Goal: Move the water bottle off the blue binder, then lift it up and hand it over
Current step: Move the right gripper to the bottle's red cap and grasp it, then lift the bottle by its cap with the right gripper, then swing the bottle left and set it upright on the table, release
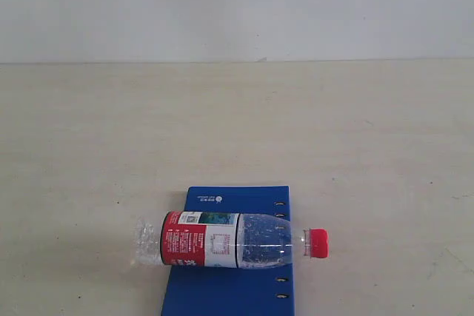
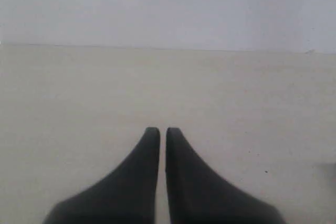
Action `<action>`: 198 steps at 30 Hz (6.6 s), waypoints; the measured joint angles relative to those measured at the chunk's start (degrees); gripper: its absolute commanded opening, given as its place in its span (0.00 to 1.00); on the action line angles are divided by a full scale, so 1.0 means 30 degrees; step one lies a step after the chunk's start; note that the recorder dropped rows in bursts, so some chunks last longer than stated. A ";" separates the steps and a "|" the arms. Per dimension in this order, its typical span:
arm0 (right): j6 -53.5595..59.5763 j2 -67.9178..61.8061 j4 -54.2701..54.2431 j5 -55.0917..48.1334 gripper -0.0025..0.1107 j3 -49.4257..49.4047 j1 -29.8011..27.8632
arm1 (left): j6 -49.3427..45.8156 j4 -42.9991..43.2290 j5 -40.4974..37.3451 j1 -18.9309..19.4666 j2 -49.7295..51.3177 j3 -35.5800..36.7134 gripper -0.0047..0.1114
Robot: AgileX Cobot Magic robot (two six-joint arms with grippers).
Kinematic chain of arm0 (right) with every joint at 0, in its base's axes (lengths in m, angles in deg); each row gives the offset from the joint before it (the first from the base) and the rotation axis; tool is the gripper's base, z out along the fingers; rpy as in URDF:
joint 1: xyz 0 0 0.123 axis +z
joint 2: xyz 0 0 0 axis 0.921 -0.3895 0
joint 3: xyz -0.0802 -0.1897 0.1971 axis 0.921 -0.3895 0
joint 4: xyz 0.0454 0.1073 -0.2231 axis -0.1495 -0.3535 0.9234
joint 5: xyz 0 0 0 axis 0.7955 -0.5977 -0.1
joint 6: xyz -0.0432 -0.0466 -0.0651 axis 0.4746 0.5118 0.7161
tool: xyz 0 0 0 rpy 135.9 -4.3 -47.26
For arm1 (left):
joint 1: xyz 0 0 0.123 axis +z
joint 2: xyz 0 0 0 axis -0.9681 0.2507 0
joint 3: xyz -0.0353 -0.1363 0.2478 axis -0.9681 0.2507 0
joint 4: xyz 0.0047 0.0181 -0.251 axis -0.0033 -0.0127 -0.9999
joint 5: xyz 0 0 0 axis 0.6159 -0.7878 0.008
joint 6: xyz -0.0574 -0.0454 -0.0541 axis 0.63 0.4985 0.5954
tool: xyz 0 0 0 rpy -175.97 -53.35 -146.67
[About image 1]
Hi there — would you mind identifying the blue ring binder notebook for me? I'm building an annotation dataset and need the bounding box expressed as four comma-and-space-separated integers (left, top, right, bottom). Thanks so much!
161, 186, 295, 315

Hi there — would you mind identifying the clear plastic water bottle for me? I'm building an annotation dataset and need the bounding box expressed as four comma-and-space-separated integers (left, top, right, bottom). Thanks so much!
135, 211, 329, 269

